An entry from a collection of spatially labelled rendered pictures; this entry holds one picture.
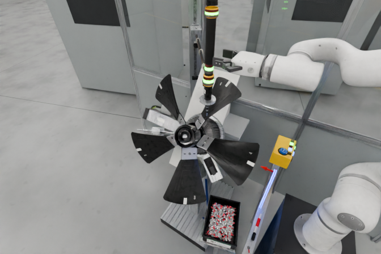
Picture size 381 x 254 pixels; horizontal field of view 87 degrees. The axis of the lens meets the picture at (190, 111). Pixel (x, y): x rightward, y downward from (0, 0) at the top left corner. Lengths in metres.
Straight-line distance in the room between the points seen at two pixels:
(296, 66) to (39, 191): 2.62
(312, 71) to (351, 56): 0.09
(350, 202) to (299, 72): 0.42
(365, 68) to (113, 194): 2.23
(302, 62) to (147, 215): 1.89
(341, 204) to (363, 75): 0.40
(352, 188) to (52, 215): 2.36
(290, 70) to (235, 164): 0.51
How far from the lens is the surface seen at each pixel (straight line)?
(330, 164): 1.89
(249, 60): 0.68
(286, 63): 0.67
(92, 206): 2.39
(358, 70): 0.63
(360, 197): 0.83
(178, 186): 1.10
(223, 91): 1.01
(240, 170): 0.97
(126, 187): 2.37
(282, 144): 1.28
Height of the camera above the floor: 1.95
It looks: 39 degrees down
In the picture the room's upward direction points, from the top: 1 degrees counter-clockwise
